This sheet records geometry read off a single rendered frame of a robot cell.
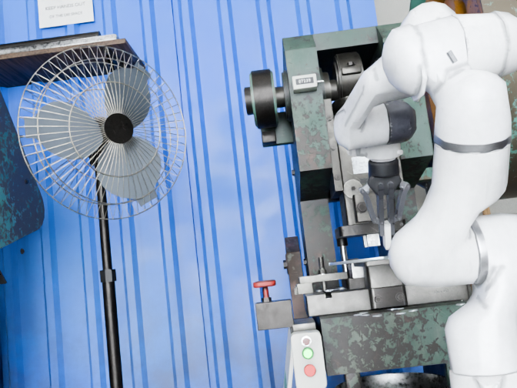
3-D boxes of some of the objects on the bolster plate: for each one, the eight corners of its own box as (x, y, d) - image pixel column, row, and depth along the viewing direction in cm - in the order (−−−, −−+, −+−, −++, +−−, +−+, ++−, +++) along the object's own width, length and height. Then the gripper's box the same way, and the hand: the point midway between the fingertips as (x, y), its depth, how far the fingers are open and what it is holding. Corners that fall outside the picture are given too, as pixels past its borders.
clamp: (350, 288, 168) (345, 254, 170) (295, 294, 169) (290, 260, 171) (348, 287, 174) (344, 254, 176) (294, 293, 175) (290, 260, 176)
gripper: (359, 165, 135) (365, 255, 142) (413, 158, 135) (416, 250, 142) (353, 158, 142) (359, 245, 149) (405, 152, 142) (408, 239, 149)
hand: (386, 235), depth 145 cm, fingers closed
